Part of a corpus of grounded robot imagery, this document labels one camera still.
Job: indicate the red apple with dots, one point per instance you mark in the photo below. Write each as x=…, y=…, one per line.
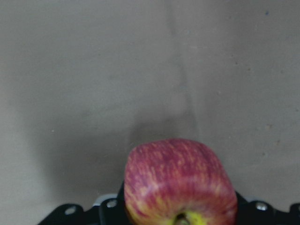
x=178, y=181

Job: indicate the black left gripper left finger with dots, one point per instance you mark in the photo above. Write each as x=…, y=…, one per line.
x=108, y=209

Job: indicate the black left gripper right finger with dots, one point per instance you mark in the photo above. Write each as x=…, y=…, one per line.
x=258, y=212

